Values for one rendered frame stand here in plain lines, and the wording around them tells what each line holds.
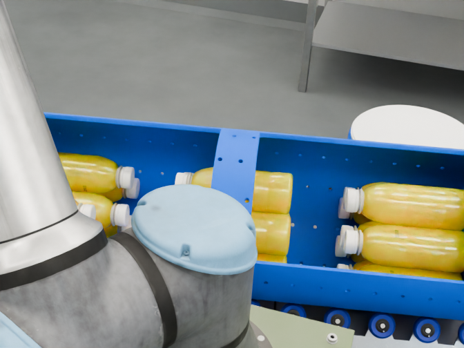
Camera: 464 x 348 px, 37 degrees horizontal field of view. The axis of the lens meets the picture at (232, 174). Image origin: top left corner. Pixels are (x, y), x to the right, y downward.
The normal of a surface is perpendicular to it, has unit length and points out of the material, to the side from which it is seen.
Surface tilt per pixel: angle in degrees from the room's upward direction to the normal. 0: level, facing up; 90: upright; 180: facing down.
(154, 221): 7
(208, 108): 0
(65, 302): 59
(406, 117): 0
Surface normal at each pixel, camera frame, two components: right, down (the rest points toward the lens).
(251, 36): 0.04, -0.81
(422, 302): -0.10, 0.75
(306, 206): -0.07, 0.15
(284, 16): -0.26, 0.34
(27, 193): 0.46, 0.00
